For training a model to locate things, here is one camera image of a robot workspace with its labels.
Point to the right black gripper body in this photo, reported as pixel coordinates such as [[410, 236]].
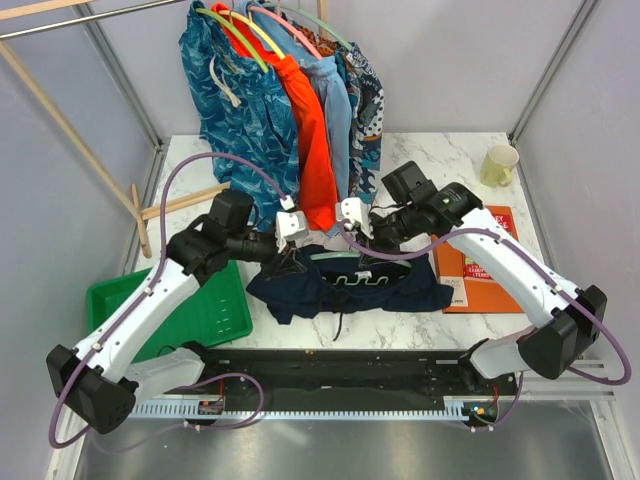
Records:
[[389, 230]]

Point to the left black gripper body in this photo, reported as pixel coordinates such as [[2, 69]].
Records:
[[269, 267]]

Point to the navy blue shorts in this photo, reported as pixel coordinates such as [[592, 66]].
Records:
[[307, 294]]

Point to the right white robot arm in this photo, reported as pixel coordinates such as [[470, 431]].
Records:
[[561, 314]]

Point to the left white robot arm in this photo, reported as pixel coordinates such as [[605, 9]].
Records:
[[98, 379]]

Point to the orange hanging shorts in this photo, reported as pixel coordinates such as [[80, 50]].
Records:
[[263, 107]]

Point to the patterned grey orange shorts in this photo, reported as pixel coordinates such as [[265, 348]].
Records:
[[367, 99]]

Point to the blue patterned hanging shorts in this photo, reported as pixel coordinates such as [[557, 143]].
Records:
[[243, 111]]

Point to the light blue hanging shorts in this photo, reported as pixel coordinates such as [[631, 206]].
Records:
[[335, 115]]

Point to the yellow hanger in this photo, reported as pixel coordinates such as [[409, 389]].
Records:
[[257, 30]]

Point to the mint green loaded hanger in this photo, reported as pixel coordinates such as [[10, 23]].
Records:
[[319, 18]]

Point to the pink hanger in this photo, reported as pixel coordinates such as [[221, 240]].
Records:
[[292, 30]]

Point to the lime green hanger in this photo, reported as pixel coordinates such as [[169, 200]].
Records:
[[237, 34]]

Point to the green plastic tray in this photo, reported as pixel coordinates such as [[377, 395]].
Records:
[[217, 314]]

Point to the red green children's book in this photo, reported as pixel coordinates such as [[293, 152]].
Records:
[[472, 271]]

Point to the orange notebook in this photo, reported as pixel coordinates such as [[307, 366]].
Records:
[[470, 297]]

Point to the pale yellow mug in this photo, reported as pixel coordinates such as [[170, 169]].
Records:
[[498, 165]]

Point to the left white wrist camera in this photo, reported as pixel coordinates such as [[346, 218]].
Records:
[[290, 224]]

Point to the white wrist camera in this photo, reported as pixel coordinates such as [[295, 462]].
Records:
[[290, 224], [353, 216]]

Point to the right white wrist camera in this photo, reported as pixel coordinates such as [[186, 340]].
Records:
[[353, 216]]

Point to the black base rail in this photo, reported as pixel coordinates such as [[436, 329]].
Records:
[[310, 380]]

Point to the wooden clothes rack frame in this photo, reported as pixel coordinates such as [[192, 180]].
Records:
[[130, 201]]

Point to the white slotted cable duct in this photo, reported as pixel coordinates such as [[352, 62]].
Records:
[[195, 410]]

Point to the metal clothes rail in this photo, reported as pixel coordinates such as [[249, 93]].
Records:
[[89, 18]]

